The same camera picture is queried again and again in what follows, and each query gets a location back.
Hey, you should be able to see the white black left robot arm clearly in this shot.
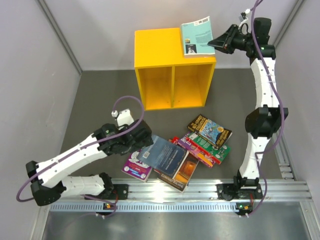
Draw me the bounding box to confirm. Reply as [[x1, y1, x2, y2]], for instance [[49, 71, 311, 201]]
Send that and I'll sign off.
[[26, 120, 153, 206]]

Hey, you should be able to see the dark orange Edward Tulane book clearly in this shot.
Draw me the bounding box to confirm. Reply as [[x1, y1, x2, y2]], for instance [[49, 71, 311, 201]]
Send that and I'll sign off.
[[154, 153, 199, 193]]

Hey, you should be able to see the teal paperback book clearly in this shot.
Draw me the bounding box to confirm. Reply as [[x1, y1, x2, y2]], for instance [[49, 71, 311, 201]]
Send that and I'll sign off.
[[180, 16, 216, 58]]

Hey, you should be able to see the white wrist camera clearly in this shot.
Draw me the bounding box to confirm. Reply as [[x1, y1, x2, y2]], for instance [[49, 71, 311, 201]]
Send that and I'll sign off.
[[238, 8, 251, 29], [111, 108, 134, 127]]

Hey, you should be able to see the purple white paperback book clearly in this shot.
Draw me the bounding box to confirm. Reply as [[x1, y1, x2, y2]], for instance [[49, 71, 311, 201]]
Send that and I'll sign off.
[[121, 151, 153, 183]]

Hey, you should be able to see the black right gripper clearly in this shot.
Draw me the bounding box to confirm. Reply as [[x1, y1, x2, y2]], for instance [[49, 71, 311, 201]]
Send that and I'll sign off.
[[207, 25, 253, 55]]

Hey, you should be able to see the purple Roald Dahl book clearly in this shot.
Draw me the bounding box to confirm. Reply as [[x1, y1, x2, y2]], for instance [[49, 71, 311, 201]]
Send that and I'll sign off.
[[177, 136, 215, 168]]

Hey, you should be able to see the dark blue paperback book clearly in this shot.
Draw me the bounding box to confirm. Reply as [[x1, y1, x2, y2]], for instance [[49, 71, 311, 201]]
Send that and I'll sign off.
[[136, 134, 189, 178]]

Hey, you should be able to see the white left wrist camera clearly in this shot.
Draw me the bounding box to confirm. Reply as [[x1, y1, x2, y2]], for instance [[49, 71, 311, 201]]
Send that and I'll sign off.
[[111, 108, 134, 127]]

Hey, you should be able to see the black blue treehouse book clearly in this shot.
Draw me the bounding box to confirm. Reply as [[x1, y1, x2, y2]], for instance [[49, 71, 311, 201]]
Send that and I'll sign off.
[[187, 114, 233, 150]]

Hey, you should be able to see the aluminium corner frame post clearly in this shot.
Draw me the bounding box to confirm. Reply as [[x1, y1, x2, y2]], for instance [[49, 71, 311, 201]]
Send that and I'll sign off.
[[273, 0, 306, 48]]

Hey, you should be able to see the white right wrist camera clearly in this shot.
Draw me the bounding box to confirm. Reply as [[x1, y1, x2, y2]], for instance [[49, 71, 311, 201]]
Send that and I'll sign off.
[[238, 8, 251, 29]]

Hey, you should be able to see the red 13-storey treehouse book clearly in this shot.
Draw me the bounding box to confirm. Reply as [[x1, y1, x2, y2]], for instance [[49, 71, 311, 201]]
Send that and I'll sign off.
[[168, 136, 180, 145]]

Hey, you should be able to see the green red paperback book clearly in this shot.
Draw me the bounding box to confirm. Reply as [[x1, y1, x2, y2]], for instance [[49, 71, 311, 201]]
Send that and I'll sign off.
[[186, 132, 231, 165]]

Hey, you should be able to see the aluminium mounting rail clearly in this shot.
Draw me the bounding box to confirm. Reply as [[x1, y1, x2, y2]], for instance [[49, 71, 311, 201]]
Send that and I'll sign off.
[[41, 178, 313, 213]]

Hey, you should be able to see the yellow wooden cubby shelf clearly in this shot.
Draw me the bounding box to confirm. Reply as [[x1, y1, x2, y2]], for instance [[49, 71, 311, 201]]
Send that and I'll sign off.
[[134, 28, 217, 111]]

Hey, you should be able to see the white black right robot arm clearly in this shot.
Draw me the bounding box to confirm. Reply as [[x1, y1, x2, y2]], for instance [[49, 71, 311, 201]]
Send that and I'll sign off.
[[208, 17, 289, 201]]

